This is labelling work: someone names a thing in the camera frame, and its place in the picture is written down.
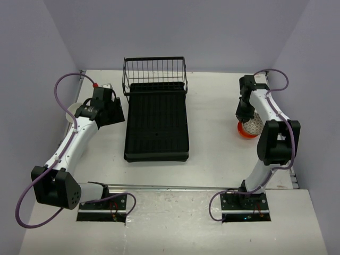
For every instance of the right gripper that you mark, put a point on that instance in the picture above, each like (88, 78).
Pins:
(242, 116)

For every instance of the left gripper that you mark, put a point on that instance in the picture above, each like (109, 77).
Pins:
(118, 116)

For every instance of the brown patterned white bowl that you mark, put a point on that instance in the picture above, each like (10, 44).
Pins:
(254, 126)

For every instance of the orange plastic bowl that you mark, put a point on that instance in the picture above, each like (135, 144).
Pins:
(243, 133)

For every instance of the beige ceramic bowl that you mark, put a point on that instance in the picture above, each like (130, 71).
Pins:
(72, 109)

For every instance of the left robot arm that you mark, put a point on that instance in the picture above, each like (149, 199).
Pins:
(54, 184)

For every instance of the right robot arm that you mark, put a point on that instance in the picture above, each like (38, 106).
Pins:
(278, 141)

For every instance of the black dish rack tray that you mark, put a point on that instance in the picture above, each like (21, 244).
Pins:
(157, 126)

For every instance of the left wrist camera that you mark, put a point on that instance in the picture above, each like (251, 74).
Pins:
(106, 86)

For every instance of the black wire basket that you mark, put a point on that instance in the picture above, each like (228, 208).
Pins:
(153, 75)

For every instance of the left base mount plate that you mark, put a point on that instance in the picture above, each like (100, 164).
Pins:
(113, 210)

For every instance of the base mount plate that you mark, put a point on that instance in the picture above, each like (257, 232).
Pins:
(244, 208)
(113, 210)

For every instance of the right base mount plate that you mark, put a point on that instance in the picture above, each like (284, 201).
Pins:
(244, 208)

